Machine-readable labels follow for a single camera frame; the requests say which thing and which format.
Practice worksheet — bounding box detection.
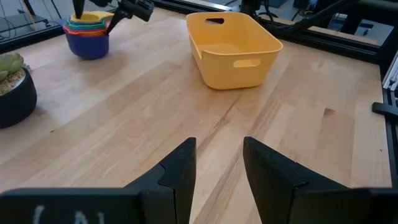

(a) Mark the yellow plastic basket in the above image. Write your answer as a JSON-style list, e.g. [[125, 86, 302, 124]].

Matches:
[[185, 11, 284, 91]]

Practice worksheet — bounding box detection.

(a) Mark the small yellow measuring cup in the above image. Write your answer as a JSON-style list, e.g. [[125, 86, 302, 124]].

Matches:
[[70, 11, 115, 24]]

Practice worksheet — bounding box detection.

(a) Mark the succulent plant in black pot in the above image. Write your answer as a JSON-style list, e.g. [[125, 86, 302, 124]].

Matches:
[[0, 52, 38, 129]]

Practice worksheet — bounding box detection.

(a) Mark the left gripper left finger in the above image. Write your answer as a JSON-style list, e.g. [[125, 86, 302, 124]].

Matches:
[[0, 137, 197, 224]]

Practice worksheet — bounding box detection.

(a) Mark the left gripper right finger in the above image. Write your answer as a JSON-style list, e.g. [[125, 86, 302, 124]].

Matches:
[[243, 136, 398, 224]]

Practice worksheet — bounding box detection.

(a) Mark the large indigo measuring cup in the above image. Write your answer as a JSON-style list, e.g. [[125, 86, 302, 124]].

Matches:
[[64, 30, 111, 60]]

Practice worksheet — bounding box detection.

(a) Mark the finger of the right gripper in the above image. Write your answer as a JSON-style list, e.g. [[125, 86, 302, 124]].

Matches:
[[72, 0, 86, 20], [106, 8, 131, 35]]

